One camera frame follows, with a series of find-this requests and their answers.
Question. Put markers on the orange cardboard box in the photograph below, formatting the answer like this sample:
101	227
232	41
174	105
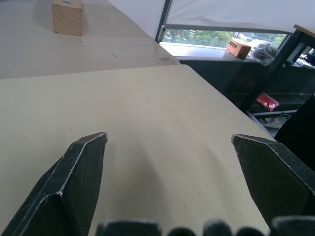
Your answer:
238	47

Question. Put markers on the black-framed side table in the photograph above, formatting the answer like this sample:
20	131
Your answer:
292	46

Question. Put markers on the red packet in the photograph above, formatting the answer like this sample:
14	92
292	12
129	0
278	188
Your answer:
267	102

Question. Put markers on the wooden block with metal insert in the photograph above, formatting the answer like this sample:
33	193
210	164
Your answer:
67	17

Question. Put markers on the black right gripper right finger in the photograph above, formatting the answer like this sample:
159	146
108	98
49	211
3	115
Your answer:
273	182

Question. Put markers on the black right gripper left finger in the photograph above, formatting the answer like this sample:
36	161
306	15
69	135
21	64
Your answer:
73	182

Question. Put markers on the white roller blind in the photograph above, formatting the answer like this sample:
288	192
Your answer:
236	12

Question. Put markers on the dark item in plastic bag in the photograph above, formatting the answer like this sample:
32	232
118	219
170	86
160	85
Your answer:
263	51

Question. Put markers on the black chair back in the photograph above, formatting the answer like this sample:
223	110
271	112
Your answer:
299	132

